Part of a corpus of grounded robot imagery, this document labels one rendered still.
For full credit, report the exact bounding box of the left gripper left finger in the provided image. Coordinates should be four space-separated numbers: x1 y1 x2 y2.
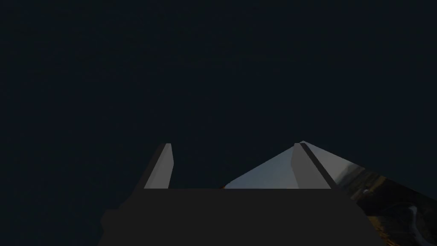
135 143 175 190

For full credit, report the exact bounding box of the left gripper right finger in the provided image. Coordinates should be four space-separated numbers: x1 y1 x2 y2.
290 142 339 190

